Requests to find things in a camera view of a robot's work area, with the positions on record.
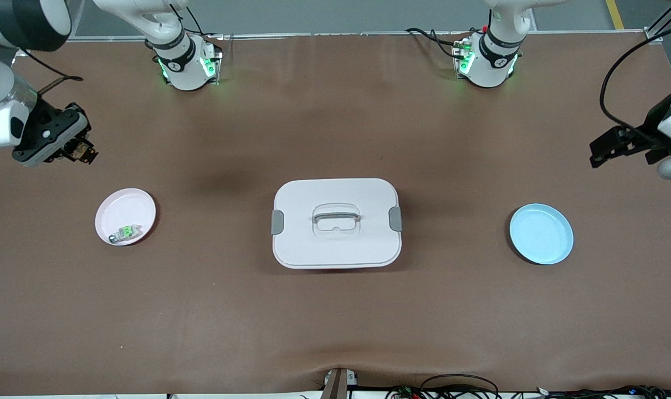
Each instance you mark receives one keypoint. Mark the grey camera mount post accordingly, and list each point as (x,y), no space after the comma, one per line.
(338,385)

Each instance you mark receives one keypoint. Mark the pink round plate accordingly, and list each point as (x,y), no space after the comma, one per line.
(124,208)

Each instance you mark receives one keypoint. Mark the white lidded storage box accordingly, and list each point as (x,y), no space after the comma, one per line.
(335,249)

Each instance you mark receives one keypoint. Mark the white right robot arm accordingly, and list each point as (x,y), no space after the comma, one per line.
(3,72)

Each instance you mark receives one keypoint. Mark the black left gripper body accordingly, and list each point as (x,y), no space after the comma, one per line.
(649,137)

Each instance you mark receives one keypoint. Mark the green and white switch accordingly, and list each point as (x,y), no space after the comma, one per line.
(126,233)

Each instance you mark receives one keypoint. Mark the grey box latch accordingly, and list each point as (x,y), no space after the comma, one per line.
(277,222)
(395,219)

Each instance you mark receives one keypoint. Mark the light blue round plate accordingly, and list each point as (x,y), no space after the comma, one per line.
(540,235)

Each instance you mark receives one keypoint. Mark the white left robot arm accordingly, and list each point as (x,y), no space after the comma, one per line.
(493,61)

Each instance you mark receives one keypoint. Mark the orange and black switch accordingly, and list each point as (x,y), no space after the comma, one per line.
(82,149)

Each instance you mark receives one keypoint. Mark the aluminium frame post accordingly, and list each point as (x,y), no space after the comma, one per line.
(652,34)

